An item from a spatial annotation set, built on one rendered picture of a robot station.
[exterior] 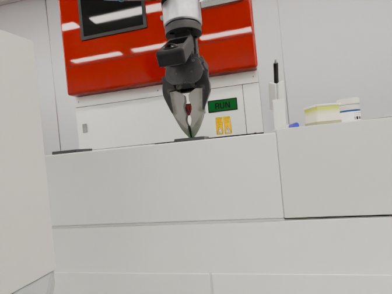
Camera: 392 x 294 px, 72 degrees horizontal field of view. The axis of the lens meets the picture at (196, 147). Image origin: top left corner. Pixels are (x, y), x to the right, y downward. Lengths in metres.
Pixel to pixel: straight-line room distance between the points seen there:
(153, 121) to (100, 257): 0.71
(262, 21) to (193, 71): 2.30
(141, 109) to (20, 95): 0.86
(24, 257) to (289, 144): 0.38
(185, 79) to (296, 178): 0.26
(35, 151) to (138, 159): 0.19
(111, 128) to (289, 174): 0.92
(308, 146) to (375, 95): 2.34
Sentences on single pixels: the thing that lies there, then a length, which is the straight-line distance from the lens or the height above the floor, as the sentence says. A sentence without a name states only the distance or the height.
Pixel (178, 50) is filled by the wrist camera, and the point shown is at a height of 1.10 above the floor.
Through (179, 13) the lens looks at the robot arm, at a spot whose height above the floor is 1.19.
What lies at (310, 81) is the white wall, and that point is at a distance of 2.66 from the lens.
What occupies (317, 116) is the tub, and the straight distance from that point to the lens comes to 0.83.
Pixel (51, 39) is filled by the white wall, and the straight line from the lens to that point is 3.53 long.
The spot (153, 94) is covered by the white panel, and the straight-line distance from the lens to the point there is 1.17.
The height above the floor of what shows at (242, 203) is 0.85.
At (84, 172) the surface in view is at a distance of 0.55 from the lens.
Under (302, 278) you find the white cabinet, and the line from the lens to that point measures 0.50.
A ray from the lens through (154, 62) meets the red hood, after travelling 1.14.
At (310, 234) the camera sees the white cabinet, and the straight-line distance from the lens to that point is 0.48.
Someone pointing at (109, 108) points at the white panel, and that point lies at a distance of 1.25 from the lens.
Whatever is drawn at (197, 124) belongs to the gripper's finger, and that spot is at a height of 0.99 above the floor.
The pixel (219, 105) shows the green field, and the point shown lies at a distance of 1.09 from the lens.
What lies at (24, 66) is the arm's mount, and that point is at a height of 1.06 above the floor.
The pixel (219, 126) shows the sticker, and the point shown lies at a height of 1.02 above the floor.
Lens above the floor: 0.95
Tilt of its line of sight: level
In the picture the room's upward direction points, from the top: 6 degrees counter-clockwise
